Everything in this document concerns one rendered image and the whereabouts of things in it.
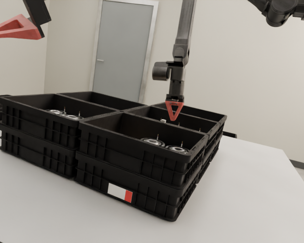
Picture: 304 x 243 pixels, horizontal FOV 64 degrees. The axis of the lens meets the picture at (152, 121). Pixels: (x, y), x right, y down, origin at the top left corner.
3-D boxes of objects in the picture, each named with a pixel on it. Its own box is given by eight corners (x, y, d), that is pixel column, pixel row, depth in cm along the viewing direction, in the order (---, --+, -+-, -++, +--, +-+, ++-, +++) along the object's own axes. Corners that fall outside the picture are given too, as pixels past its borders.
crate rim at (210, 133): (219, 127, 123) (220, 123, 122) (208, 141, 95) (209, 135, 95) (148, 109, 137) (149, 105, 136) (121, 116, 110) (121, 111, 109)
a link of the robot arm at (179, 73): (185, 64, 91) (186, 67, 96) (167, 63, 93) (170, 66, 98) (183, 83, 91) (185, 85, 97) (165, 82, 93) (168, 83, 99)
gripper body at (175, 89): (165, 98, 91) (167, 78, 90) (168, 99, 101) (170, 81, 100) (183, 100, 90) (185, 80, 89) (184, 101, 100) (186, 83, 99)
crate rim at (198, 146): (208, 141, 95) (209, 135, 95) (187, 164, 68) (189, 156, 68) (121, 116, 110) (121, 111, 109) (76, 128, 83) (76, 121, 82)
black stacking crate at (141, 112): (214, 145, 125) (220, 124, 122) (202, 163, 98) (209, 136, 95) (145, 126, 139) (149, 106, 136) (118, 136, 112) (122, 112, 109)
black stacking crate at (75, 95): (145, 125, 139) (148, 106, 136) (117, 136, 112) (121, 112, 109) (89, 109, 153) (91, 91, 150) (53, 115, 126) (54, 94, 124)
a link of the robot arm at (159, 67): (184, 47, 91) (186, 57, 99) (155, 46, 94) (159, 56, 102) (180, 77, 89) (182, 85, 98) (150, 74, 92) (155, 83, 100)
